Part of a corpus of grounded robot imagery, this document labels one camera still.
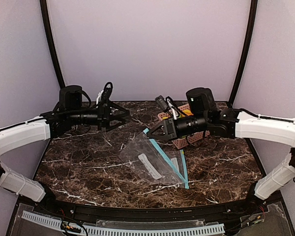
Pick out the clear zip bag yellow slider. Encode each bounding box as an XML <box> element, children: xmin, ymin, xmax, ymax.
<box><xmin>119</xmin><ymin>128</ymin><xmax>182</xmax><ymax>187</ymax></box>

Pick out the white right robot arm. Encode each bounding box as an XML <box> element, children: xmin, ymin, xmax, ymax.
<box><xmin>147</xmin><ymin>88</ymin><xmax>295</xmax><ymax>201</ymax></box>

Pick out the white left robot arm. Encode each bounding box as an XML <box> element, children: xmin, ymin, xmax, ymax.
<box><xmin>0</xmin><ymin>82</ymin><xmax>130</xmax><ymax>204</ymax></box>

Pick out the clear zip bag on table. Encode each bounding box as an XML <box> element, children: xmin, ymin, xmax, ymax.
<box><xmin>167</xmin><ymin>149</ymin><xmax>189</xmax><ymax>189</ymax></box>

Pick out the yellow toy fruit front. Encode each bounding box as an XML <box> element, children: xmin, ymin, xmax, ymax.
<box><xmin>182</xmin><ymin>109</ymin><xmax>193</xmax><ymax>116</ymax></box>

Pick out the pink perforated plastic basket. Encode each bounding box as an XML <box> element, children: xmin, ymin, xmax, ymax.
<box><xmin>157</xmin><ymin>103</ymin><xmax>210</xmax><ymax>149</ymax></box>

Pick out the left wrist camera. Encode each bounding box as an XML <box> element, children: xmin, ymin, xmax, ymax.
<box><xmin>96</xmin><ymin>82</ymin><xmax>113</xmax><ymax>106</ymax></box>

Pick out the black front frame rail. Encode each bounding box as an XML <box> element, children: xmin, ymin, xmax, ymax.
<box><xmin>12</xmin><ymin>191</ymin><xmax>286</xmax><ymax>224</ymax></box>

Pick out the black left corner frame post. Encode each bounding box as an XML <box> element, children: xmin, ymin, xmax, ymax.
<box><xmin>39</xmin><ymin>0</ymin><xmax>65</xmax><ymax>89</ymax></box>

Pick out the black corner frame post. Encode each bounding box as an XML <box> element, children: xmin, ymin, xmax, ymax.
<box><xmin>39</xmin><ymin>0</ymin><xmax>65</xmax><ymax>89</ymax></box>
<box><xmin>228</xmin><ymin>0</ymin><xmax>258</xmax><ymax>107</ymax></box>

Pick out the white slotted cable duct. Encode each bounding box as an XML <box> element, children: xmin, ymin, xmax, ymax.
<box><xmin>21</xmin><ymin>210</ymin><xmax>225</xmax><ymax>236</ymax></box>

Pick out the black right corner frame post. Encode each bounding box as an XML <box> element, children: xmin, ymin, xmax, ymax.
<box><xmin>228</xmin><ymin>0</ymin><xmax>258</xmax><ymax>107</ymax></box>

